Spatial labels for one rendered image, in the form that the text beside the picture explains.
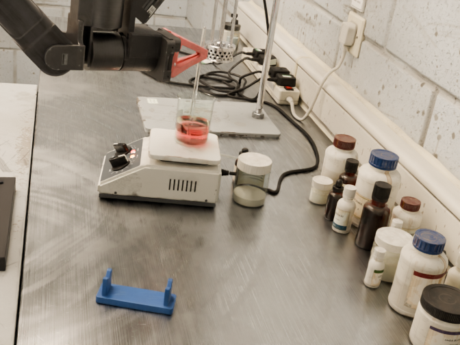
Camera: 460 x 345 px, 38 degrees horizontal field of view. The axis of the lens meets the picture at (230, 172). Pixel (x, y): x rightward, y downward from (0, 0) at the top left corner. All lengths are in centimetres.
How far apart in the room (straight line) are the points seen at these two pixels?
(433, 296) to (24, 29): 63
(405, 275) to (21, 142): 75
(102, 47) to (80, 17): 5
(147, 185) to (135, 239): 12
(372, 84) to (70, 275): 79
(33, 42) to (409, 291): 61
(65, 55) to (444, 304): 60
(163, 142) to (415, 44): 50
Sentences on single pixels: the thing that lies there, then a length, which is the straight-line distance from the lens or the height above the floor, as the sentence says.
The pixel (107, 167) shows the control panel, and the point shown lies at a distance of 117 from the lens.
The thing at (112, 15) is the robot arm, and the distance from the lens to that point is 99.
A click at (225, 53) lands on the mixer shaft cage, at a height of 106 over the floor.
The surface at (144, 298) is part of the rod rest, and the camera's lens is 89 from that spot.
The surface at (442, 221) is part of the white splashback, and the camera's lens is 113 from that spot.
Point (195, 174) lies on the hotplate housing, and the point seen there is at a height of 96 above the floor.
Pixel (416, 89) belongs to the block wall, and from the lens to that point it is 130.
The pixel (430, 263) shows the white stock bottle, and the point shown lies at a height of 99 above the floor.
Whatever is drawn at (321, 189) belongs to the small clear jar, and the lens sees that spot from 120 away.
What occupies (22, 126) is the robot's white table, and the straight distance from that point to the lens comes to 141.
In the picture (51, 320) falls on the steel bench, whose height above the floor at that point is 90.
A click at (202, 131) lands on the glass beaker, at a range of 114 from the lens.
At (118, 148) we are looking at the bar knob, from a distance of 119.
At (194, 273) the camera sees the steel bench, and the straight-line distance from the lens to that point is 97.
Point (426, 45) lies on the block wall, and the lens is 129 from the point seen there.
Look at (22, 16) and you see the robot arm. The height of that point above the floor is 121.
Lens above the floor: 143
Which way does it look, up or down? 24 degrees down
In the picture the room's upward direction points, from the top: 9 degrees clockwise
